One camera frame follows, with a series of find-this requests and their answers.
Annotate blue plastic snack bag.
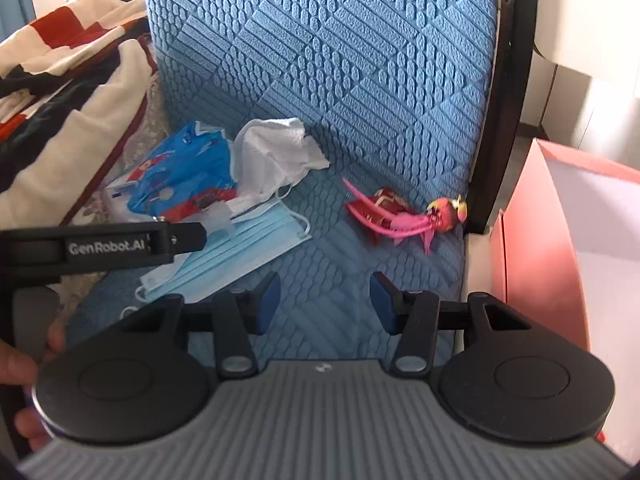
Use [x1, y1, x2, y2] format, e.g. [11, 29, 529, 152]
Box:
[105, 121, 251, 223]

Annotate pink doll toy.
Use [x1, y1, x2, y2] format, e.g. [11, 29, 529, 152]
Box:
[342, 176, 471, 256]

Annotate blue face mask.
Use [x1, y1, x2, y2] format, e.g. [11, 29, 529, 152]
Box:
[122, 180, 313, 318]

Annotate blue textured chair cushion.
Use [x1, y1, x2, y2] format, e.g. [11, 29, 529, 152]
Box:
[65, 0, 501, 361]

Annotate red black white striped blanket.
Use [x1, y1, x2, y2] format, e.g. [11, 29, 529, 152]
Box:
[0, 0, 161, 226]

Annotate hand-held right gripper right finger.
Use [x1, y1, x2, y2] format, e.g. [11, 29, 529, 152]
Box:
[369, 270, 533, 378]

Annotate white plastic panel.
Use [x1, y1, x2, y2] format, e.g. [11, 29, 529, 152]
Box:
[532, 0, 640, 101]

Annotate pink cardboard box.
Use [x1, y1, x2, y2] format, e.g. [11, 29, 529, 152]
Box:
[490, 139, 640, 453]

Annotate person's left hand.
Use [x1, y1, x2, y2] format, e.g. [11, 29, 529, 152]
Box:
[0, 319, 67, 456]

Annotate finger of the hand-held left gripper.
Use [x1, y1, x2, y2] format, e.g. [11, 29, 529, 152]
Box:
[167, 221, 213, 256]

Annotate floral bedsheet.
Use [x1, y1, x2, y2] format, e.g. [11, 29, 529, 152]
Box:
[62, 72, 166, 301]

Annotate black chair frame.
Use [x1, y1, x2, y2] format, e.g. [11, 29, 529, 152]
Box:
[460, 0, 538, 236]

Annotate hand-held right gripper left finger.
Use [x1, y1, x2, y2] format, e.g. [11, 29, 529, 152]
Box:
[120, 271, 282, 380]

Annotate white tissue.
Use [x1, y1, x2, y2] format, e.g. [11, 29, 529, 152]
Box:
[232, 117, 331, 198]

